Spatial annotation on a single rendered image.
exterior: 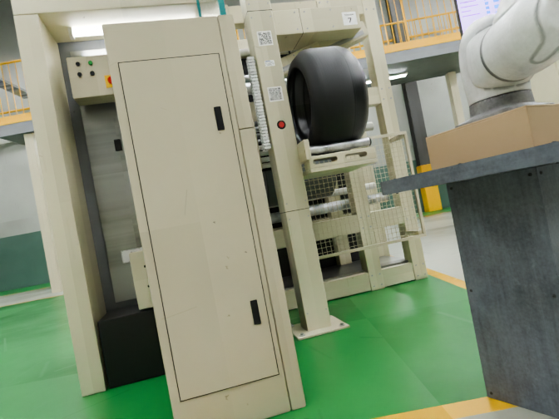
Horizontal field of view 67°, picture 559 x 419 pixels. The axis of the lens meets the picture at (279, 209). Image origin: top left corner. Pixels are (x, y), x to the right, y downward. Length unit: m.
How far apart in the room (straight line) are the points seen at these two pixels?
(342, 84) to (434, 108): 10.22
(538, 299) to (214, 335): 0.88
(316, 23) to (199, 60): 1.42
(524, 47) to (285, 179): 1.33
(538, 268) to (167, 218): 0.99
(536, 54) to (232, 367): 1.13
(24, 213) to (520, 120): 12.58
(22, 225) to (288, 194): 11.40
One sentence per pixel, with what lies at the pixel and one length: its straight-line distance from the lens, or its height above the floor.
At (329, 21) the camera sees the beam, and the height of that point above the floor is 1.69.
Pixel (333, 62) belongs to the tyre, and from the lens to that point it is 2.17.
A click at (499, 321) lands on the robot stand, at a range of 1.28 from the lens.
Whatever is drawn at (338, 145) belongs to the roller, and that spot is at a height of 0.90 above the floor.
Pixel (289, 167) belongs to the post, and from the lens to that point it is 2.14.
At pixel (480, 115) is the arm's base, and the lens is 1.26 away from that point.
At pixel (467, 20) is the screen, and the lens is 6.16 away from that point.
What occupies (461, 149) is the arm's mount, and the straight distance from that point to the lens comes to 1.22.
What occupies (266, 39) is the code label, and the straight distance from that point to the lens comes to 2.31.
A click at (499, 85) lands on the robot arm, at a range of 1.24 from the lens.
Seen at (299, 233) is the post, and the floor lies 0.50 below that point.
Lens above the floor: 0.61
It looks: 1 degrees up
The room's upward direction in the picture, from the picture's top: 11 degrees counter-clockwise
